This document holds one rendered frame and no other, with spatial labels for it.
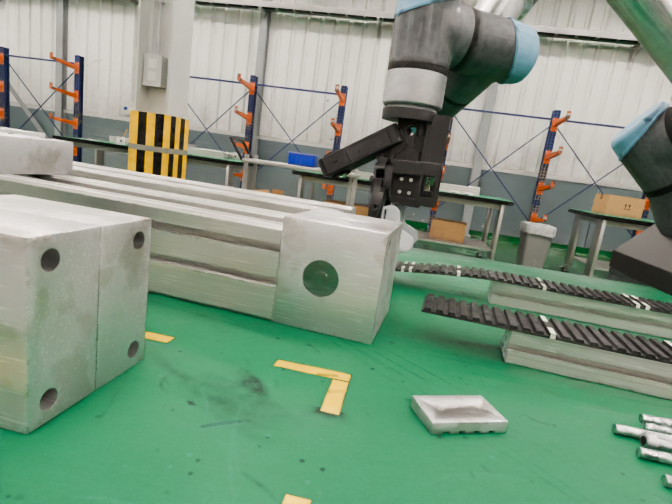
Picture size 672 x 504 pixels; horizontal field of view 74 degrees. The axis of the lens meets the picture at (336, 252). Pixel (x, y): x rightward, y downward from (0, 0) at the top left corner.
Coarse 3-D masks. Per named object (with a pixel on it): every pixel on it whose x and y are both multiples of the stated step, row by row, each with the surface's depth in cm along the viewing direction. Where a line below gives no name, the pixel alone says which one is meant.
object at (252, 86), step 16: (224, 80) 780; (240, 80) 711; (256, 80) 777; (256, 96) 783; (240, 112) 732; (336, 128) 724; (240, 144) 754; (288, 144) 779; (336, 144) 761; (240, 176) 778
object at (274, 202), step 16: (80, 176) 65; (96, 176) 64; (112, 176) 64; (128, 176) 63; (144, 176) 70; (160, 176) 71; (176, 192) 61; (192, 192) 61; (208, 192) 60; (224, 192) 60; (240, 192) 67; (256, 192) 66; (272, 208) 58; (288, 208) 57; (304, 208) 57; (320, 208) 57; (336, 208) 63; (352, 208) 63
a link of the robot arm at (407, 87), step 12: (396, 72) 53; (408, 72) 52; (420, 72) 52; (432, 72) 52; (396, 84) 53; (408, 84) 52; (420, 84) 52; (432, 84) 52; (444, 84) 54; (384, 96) 55; (396, 96) 53; (408, 96) 53; (420, 96) 52; (432, 96) 53; (420, 108) 53; (432, 108) 54
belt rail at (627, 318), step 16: (496, 288) 55; (512, 288) 55; (528, 288) 54; (496, 304) 55; (512, 304) 55; (528, 304) 54; (544, 304) 54; (560, 304) 54; (576, 304) 53; (592, 304) 53; (608, 304) 52; (576, 320) 53; (592, 320) 53; (608, 320) 52; (624, 320) 52; (640, 320) 52; (656, 320) 51; (656, 336) 51
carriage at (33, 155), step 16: (0, 144) 46; (16, 144) 47; (32, 144) 49; (48, 144) 51; (64, 144) 53; (0, 160) 46; (16, 160) 48; (32, 160) 49; (48, 160) 51; (64, 160) 53; (32, 176) 51
